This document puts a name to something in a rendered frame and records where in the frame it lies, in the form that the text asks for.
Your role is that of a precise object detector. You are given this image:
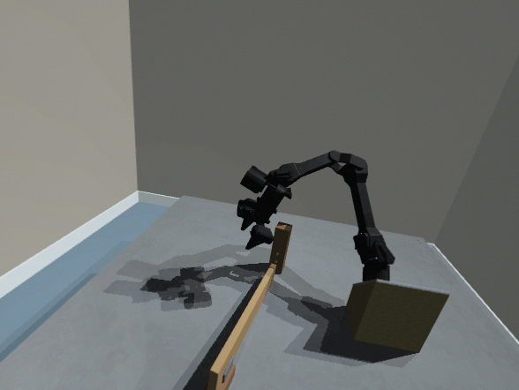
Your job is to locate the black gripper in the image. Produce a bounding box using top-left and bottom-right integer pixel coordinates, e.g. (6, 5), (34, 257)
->
(241, 197), (277, 250)

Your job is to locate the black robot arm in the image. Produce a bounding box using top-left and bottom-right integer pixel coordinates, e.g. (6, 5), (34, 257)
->
(237, 150), (395, 281)

